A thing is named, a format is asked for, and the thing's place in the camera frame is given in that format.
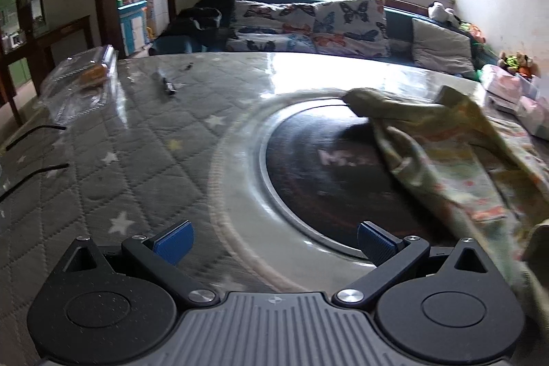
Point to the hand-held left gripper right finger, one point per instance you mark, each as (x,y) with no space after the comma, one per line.
(377,241)

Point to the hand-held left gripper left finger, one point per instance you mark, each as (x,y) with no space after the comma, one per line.
(173,241)

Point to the green patterned garment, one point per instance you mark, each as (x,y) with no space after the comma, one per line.
(450,160)

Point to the round black induction cooktop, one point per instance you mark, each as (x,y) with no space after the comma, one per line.
(321,186)

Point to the black marker pen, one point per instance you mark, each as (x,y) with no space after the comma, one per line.
(166,84)

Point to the clear plastic container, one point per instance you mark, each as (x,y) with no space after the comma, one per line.
(73,87)

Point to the grey pillow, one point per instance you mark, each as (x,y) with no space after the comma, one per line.
(441,46)

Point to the teal sofa bench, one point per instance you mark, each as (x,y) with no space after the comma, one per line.
(399,31)

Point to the blue and white small cabinet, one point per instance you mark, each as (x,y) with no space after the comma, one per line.
(132,27)

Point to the black bag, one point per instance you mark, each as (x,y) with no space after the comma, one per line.
(201,21)

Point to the brown plush toy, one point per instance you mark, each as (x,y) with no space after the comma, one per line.
(517,63)

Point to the colourful plush toys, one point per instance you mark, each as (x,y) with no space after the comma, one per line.
(474,32)

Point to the white panda plush toy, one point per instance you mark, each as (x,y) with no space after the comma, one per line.
(441,12)

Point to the dark wooden cabinet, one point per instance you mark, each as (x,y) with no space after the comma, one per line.
(25,27)

